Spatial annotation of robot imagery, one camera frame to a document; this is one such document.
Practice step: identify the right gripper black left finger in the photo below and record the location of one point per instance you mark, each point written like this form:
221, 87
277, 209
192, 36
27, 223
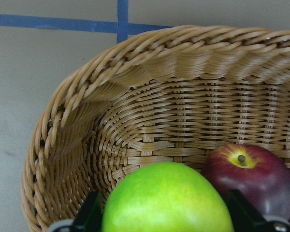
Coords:
89, 217

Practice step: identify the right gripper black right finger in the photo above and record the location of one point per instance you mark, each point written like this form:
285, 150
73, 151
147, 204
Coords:
245, 217

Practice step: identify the red yellow apple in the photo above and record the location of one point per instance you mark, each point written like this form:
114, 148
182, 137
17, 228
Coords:
260, 175

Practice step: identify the green apple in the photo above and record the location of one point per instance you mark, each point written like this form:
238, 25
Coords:
165, 197

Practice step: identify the woven wicker basket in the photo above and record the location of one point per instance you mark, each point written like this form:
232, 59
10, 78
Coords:
166, 95

